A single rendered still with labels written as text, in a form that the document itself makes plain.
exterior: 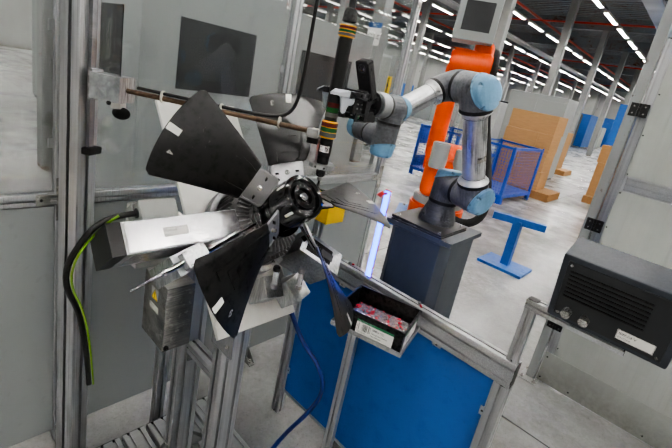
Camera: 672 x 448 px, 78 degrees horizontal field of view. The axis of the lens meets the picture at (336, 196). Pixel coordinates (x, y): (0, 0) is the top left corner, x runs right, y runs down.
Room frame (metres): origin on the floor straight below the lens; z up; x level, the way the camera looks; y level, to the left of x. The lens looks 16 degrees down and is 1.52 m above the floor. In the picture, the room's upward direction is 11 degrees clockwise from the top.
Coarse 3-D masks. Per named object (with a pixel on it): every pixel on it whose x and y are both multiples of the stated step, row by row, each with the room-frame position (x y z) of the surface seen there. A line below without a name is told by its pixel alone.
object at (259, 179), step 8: (256, 176) 0.99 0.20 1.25; (264, 176) 1.00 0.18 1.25; (272, 176) 1.01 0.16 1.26; (256, 184) 0.99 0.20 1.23; (264, 184) 1.00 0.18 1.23; (272, 184) 1.01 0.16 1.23; (248, 192) 0.99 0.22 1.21; (256, 192) 1.00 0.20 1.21; (264, 192) 1.00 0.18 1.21; (248, 200) 0.99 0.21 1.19; (256, 200) 1.00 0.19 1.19; (264, 200) 1.00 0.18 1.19
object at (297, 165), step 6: (288, 162) 1.11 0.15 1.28; (294, 162) 1.11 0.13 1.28; (300, 162) 1.11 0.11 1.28; (276, 168) 1.10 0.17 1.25; (282, 168) 1.10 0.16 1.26; (288, 168) 1.10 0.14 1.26; (294, 168) 1.10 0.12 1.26; (300, 168) 1.10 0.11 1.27; (282, 174) 1.09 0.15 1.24; (288, 174) 1.09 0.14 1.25; (294, 174) 1.09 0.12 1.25; (300, 174) 1.09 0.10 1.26; (282, 180) 1.08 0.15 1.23
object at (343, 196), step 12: (324, 192) 1.21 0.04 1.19; (336, 192) 1.24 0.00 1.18; (348, 192) 1.28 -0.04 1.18; (360, 192) 1.32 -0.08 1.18; (336, 204) 1.11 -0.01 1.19; (348, 204) 1.16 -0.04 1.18; (360, 204) 1.21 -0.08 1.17; (372, 204) 1.27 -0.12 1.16; (372, 216) 1.18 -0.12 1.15; (384, 216) 1.24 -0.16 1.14
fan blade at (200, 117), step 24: (192, 96) 0.95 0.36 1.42; (192, 120) 0.93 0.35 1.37; (216, 120) 0.96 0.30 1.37; (168, 144) 0.90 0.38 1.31; (192, 144) 0.92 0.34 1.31; (216, 144) 0.95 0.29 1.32; (240, 144) 0.97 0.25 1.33; (168, 168) 0.89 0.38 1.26; (192, 168) 0.92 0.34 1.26; (216, 168) 0.94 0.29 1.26; (240, 168) 0.97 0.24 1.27; (240, 192) 0.98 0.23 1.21
